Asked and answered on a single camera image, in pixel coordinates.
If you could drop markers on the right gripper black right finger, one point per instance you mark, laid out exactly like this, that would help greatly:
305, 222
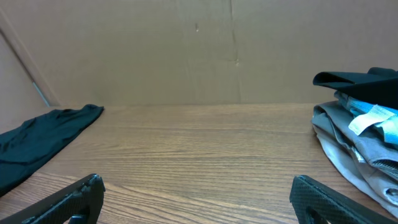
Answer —
315, 203

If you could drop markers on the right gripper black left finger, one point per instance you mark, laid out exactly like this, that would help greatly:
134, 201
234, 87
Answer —
80, 202

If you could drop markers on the black t-shirt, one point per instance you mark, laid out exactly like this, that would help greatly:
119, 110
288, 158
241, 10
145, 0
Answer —
27, 148

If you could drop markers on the beige folded garment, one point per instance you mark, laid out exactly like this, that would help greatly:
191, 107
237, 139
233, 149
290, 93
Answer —
345, 165

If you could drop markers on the grey folded garment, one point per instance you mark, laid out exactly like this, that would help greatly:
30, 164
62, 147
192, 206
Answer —
375, 159

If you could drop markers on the light blue folded garment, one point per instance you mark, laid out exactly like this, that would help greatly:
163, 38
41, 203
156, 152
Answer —
359, 119

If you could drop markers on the black folded garment on pile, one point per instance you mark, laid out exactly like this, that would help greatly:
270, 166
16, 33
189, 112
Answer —
377, 86

